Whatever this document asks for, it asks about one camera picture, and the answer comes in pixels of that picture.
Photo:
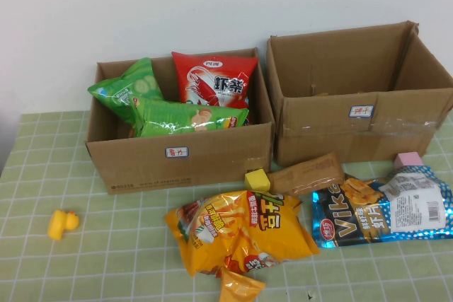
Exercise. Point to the red shrimp strips snack bag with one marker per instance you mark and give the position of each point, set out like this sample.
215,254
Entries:
212,82

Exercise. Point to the large yellow fries snack bag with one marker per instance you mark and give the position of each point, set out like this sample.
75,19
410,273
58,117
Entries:
240,231

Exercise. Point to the pink toy block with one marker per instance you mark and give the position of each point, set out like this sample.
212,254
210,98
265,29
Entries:
407,160

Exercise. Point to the green chips bag onion print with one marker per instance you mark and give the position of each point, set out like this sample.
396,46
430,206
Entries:
170,118

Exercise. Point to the brown snack bar wrapper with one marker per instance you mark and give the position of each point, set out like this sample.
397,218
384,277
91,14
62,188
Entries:
304,176

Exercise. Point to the green checkered tablecloth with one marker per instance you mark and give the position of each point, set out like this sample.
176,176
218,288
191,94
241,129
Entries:
124,263

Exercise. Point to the small orange snack packet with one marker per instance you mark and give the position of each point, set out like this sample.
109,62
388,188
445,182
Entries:
237,288

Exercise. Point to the green cucumber chips bag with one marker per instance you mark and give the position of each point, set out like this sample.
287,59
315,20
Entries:
120,93

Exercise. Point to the yellow toy block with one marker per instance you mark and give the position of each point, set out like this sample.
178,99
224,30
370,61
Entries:
256,180

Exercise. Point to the cardboard box with chips label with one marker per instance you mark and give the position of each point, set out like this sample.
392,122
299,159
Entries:
212,164

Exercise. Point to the yellow rubber duck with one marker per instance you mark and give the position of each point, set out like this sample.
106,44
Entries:
60,224

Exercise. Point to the cardboard box with biscuit label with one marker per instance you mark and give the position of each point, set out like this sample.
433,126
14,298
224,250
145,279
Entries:
318,139

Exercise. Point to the blue shrimp chips bag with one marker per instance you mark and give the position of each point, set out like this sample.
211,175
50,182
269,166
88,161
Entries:
354,224

